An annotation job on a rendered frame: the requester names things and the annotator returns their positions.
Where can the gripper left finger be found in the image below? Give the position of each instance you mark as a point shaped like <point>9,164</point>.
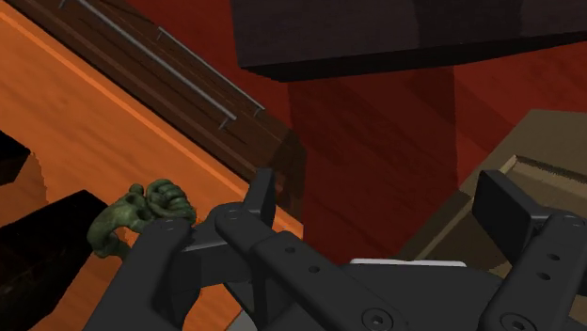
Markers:
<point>293,270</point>

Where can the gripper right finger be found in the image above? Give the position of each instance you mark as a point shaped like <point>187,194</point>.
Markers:
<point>545,275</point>

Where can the tan wooden cabinet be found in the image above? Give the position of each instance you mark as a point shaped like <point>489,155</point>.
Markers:
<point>550,137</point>

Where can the green monster figure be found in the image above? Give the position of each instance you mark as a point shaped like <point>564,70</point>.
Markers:
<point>133,215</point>

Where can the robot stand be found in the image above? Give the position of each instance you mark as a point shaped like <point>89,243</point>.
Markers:
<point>367,32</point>

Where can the black box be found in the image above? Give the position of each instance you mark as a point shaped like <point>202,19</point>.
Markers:
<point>41,261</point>
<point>9,156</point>

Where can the orange-topped wooden chest of drawers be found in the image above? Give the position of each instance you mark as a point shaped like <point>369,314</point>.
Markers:
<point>69,114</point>

